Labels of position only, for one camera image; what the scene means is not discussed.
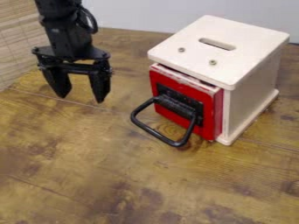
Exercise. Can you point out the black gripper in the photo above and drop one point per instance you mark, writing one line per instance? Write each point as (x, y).
(71, 54)

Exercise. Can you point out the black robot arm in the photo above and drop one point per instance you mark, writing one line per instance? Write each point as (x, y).
(60, 5)

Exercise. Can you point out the red drawer front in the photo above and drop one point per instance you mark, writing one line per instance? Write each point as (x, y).
(192, 93)

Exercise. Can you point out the white wooden drawer box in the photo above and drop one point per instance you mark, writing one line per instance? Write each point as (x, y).
(233, 56)

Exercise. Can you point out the black metal drawer handle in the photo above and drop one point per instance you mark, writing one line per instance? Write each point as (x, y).
(183, 111)

